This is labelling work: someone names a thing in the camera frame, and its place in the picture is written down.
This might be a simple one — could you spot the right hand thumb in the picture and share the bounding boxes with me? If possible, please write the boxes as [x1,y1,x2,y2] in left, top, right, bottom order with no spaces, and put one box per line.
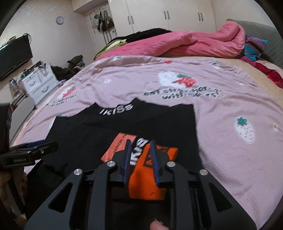
[150,219,169,230]

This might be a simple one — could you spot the red patterned pillow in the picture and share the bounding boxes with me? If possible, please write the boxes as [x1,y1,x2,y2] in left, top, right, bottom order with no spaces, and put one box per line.
[240,57,282,89]

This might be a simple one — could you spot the white drawer cabinet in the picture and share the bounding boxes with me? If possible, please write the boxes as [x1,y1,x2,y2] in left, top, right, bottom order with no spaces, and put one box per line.
[19,63,58,106]

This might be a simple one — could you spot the green blanket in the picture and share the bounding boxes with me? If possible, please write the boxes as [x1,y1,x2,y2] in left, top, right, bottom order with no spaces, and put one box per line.
[94,39,127,60]

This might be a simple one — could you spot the pink strawberry print quilt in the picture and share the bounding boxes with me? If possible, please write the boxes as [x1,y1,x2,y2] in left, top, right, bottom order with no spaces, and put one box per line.
[15,56,282,228]

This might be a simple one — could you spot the grey quilted headboard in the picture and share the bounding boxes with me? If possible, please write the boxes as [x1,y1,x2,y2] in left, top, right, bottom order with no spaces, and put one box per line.
[227,19,283,69]

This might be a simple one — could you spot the striped colourful pillow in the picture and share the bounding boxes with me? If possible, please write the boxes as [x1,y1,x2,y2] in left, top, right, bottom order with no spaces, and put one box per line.
[242,36,268,61]

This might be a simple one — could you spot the round wall clock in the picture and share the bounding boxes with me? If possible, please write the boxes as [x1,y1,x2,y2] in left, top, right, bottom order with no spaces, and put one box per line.
[56,16,64,25]

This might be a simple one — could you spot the white wardrobe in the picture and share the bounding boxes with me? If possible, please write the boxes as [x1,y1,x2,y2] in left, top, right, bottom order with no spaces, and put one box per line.
[108,0,216,36]

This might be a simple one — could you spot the black garment on bed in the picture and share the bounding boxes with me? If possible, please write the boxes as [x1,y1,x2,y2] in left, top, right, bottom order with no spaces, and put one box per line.
[107,28,172,44]

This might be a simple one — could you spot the dark clothes pile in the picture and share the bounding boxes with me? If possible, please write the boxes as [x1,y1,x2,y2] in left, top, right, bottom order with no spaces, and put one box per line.
[51,55,85,81]

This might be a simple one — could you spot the beige bed sheet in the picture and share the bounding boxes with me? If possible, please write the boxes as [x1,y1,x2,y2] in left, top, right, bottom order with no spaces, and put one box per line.
[198,56,283,107]

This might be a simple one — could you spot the hanging bags on door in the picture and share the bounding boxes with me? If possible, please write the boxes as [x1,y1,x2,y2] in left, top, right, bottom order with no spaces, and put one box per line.
[91,8,116,45]

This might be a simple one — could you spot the black television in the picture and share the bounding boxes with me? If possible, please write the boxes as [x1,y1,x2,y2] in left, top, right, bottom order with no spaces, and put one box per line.
[0,34,33,81]

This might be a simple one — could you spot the pink comforter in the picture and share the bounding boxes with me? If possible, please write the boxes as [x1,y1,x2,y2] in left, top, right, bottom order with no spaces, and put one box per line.
[96,20,246,60]

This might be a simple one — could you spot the black sweater orange cuffs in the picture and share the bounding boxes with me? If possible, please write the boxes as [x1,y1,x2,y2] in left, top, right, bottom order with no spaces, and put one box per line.
[25,99,202,229]

